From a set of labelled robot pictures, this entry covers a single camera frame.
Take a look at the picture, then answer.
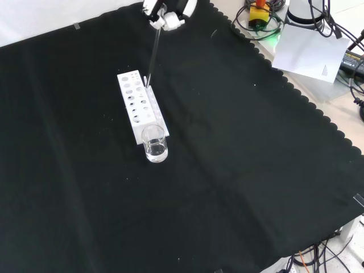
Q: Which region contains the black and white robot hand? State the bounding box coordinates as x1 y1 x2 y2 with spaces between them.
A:
142 0 198 31

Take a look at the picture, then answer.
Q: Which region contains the clear glass rod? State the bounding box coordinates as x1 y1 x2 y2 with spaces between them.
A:
146 26 163 87

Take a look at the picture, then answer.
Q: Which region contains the white test tube rack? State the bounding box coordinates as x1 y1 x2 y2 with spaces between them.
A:
117 69 171 146

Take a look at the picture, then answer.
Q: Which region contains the clear glass beaker with liquid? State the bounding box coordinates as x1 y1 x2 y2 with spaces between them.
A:
141 124 169 164

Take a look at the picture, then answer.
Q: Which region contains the yellow stop button box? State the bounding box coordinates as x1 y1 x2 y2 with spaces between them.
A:
249 0 271 31

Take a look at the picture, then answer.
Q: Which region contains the white paper sheet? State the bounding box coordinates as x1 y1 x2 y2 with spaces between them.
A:
272 24 351 84

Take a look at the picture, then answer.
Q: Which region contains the black bench cloth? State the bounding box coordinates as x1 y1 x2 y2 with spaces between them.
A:
0 0 364 273

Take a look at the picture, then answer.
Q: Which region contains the black power adapter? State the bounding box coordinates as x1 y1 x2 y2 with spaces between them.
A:
338 49 364 75

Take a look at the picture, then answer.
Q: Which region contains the black cable loop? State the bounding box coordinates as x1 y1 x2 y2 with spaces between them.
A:
231 0 286 40

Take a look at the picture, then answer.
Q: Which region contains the black cable with plug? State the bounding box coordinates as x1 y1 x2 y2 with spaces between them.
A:
308 0 364 57

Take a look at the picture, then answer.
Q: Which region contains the orange cable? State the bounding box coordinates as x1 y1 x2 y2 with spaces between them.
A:
297 250 310 268

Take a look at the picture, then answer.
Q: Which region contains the white bench post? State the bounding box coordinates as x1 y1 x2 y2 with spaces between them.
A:
339 215 361 242

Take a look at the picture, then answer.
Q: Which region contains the black floor cable bundle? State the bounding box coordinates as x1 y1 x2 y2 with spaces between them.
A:
289 227 364 273

